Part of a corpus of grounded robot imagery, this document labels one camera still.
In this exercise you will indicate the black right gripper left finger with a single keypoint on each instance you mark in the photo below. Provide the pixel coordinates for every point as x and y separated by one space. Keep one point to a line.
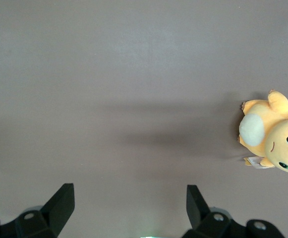
57 213

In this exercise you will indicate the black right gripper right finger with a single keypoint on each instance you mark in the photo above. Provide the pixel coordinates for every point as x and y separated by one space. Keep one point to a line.
200 220

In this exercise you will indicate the orange plush toy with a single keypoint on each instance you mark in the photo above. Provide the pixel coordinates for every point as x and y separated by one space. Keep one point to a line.
275 129

